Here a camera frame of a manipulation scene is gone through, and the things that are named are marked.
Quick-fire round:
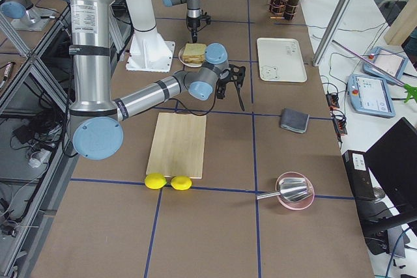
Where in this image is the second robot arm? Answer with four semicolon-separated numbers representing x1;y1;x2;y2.
1;0;44;31

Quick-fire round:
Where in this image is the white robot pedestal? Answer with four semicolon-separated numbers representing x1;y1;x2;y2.
126;0;175;73

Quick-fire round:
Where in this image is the near blue teach pendant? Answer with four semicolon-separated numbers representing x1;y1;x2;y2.
347;74;395;118

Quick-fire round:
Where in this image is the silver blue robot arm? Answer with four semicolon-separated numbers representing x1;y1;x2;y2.
66;0;231;160

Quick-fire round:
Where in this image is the pink bowl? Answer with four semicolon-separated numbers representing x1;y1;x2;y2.
275;171;315;210

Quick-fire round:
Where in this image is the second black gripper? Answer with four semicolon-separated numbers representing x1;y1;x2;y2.
186;16;199;43

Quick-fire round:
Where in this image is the bread slice on plate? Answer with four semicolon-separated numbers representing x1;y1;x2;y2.
180;58;205;67

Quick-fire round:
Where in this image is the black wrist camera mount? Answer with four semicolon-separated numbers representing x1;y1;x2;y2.
227;64;246;90

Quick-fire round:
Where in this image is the brown bread slice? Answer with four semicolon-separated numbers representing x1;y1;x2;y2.
182;43;207;59

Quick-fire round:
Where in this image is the yellow lemon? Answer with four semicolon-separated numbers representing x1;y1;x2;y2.
171;176;192;191
144;173;167;189

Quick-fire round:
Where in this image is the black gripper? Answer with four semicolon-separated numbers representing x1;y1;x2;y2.
216;71;231;99

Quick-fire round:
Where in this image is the far blue teach pendant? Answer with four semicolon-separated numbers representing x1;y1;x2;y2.
362;46;408;84

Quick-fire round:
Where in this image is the white round plate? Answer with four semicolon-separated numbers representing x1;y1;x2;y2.
179;44;206;68

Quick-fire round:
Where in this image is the cream bear serving tray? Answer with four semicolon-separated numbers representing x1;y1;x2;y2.
257;38;308;83

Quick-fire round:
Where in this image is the black laptop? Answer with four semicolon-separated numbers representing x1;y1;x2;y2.
365;117;416;212

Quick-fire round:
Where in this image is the black computer box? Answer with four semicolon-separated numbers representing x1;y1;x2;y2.
342;150;375;201

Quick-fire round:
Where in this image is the folded grey cloth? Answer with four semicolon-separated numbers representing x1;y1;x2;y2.
280;108;310;133

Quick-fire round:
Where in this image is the right yellow lemon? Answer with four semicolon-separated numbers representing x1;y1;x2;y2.
171;176;192;191

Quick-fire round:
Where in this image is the blue teach pendant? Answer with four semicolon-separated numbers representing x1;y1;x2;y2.
362;46;408;84
347;74;395;118

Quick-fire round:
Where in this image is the metal scoop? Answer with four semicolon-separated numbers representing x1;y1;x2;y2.
256;177;312;203

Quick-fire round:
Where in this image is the copper wire bottle rack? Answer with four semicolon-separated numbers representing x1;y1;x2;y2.
268;0;300;20

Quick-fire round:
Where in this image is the black camera cable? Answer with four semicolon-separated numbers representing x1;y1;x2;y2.
169;79;246;117

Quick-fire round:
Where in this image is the aluminium frame post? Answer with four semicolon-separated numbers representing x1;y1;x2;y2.
312;0;352;66

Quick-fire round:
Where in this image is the left yellow lemon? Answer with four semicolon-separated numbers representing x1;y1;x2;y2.
144;173;167;189

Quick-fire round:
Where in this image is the wooden cutting board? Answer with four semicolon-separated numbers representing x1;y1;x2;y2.
146;113;207;179

